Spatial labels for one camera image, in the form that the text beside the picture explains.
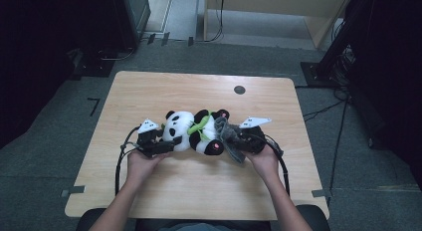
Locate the dark curtain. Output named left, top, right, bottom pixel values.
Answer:
left=0, top=0, right=113, bottom=149
left=344, top=0, right=422, bottom=192

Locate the grey floor tape strip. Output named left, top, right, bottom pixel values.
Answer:
left=60, top=185, right=87, bottom=198

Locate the black cable loop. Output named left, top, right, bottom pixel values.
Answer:
left=98, top=46, right=137, bottom=62

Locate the tangle of cables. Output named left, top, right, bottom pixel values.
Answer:
left=327, top=45, right=358, bottom=103

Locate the long black floor cable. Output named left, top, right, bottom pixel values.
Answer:
left=327, top=98, right=350, bottom=196

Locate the person's right hand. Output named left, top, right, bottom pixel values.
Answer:
left=244, top=143, right=282, bottom=186

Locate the black chair armrest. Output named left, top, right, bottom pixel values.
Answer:
left=295, top=204, right=331, bottom=231
left=75, top=208, right=107, bottom=231

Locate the grey fluffy cloth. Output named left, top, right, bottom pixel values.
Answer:
left=213, top=116, right=249, bottom=165

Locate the panda plush toy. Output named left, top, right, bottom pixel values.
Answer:
left=161, top=109, right=231, bottom=156

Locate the left hand-held gripper cable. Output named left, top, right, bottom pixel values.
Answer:
left=114, top=124, right=143, bottom=196

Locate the hanging black cable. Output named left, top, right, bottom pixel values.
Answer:
left=195, top=0, right=225, bottom=44

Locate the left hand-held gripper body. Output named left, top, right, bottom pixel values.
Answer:
left=135, top=117, right=165, bottom=158

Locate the hand-held gripper cable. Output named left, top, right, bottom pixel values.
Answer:
left=262, top=133, right=291, bottom=196
left=114, top=124, right=143, bottom=196

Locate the black metal stand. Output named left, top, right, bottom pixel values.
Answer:
left=300, top=0, right=366, bottom=90

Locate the black floor tape mark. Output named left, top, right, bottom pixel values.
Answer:
left=87, top=97, right=102, bottom=117

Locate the right hand-held gripper cable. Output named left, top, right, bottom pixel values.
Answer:
left=262, top=133, right=291, bottom=196

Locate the person's left hand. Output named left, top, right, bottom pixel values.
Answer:
left=126, top=146, right=167, bottom=186

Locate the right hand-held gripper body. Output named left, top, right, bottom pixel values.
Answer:
left=237, top=116, right=273, bottom=155

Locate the light wooden desk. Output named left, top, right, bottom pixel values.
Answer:
left=202, top=0, right=357, bottom=50

